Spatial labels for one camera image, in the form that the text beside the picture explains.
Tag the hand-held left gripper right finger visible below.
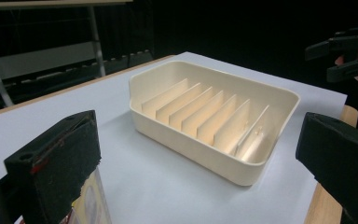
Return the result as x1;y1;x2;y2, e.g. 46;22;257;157
295;111;358;224

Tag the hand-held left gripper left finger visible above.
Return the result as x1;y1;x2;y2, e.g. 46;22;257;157
3;109;103;224

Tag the clear plastic yellow packet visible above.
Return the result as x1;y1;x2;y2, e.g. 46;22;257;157
59;167;113;224

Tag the cream plastic divider rack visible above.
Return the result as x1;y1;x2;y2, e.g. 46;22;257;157
129;60;301;187

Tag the grey shelf board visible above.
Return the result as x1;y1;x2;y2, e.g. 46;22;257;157
0;41;96;80

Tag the grey metal stand frame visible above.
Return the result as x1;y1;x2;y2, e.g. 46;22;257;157
0;6;107;108

